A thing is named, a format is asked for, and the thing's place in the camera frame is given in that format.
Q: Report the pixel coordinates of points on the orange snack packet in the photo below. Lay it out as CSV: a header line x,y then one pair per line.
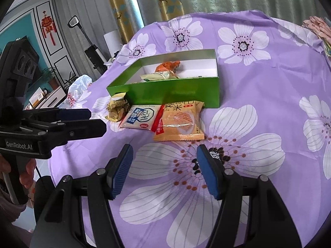
x,y
168,67

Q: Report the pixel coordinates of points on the grey sheer curtain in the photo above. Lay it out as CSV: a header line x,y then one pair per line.
x,y
77,0

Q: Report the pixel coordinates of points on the gold patterned curtain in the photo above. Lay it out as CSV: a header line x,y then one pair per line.
x,y
168,5

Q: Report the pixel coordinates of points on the red knot wall decoration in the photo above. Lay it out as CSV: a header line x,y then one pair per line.
x,y
48,24

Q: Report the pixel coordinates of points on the person's left forearm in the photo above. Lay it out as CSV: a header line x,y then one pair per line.
x,y
10,217

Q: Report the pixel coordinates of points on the white plastic bag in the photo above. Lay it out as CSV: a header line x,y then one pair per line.
x,y
80,85

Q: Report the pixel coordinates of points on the white low cabinet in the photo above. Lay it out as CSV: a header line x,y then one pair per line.
x,y
51,97

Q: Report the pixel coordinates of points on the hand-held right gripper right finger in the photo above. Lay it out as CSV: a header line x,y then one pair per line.
x,y
209,173

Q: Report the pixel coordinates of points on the orange-yellow snack packet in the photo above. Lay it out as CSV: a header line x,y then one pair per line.
x,y
178,124

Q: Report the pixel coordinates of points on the upright vacuum cleaner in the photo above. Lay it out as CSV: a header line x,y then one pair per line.
x,y
93,54

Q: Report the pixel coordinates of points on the stack of folded cloths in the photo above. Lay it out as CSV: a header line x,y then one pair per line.
x,y
320,28

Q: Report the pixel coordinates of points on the white standing appliance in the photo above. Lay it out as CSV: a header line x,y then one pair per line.
x,y
112,41

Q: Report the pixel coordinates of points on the green cardboard box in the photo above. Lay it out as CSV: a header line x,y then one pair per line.
x,y
181,93

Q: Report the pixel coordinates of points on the potted plant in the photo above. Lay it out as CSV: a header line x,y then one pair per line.
x,y
69,81
50,73

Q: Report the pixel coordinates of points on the white blue snack packet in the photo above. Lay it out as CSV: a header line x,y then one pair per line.
x,y
139,116

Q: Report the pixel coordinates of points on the person's left hand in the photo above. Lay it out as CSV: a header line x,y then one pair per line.
x,y
28,170

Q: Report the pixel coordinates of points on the purple floral bed sheet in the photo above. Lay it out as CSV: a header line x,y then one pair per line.
x,y
258,82

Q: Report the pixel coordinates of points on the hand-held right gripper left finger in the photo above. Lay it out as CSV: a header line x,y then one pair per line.
x,y
121,175

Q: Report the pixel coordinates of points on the pale yellow snack packet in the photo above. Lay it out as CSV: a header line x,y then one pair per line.
x,y
155,76

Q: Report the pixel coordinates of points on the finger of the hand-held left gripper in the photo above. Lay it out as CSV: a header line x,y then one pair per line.
x,y
75,113
88,130

